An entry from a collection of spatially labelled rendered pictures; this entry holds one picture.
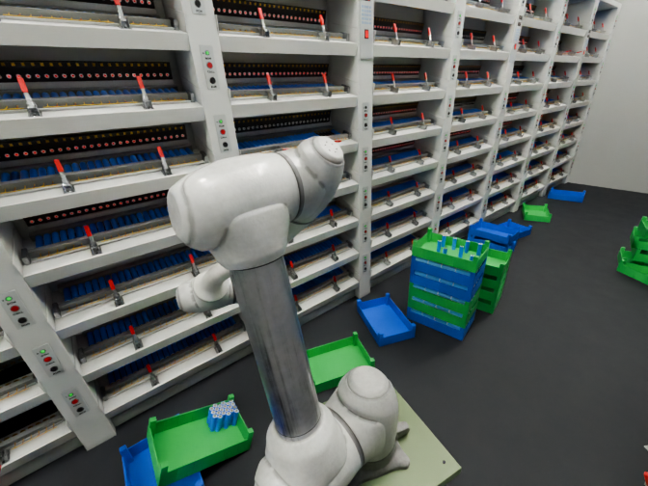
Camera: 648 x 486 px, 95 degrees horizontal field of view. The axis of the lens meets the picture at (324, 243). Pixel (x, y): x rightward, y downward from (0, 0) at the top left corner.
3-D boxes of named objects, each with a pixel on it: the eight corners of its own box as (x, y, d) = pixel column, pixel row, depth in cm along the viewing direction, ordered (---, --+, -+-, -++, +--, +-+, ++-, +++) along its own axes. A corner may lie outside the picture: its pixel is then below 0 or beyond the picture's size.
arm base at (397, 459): (424, 462, 81) (426, 449, 79) (348, 492, 76) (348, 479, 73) (391, 404, 97) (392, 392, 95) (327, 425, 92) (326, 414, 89)
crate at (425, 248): (487, 255, 145) (490, 240, 141) (474, 273, 131) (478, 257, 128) (427, 240, 163) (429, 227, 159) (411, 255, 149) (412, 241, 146)
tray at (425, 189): (433, 197, 201) (440, 178, 193) (369, 222, 169) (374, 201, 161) (410, 184, 213) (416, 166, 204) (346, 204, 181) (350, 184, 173)
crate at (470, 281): (484, 269, 148) (487, 255, 145) (472, 288, 135) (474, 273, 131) (426, 253, 166) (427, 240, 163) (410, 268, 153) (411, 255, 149)
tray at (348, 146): (357, 151, 147) (360, 132, 141) (241, 175, 115) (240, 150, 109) (332, 137, 158) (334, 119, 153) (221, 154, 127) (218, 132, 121)
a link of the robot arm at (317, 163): (302, 177, 72) (253, 189, 64) (334, 117, 58) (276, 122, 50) (331, 221, 69) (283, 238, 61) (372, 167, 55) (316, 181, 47)
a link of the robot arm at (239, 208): (369, 483, 69) (294, 575, 57) (325, 442, 82) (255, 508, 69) (301, 143, 49) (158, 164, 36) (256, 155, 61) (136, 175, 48)
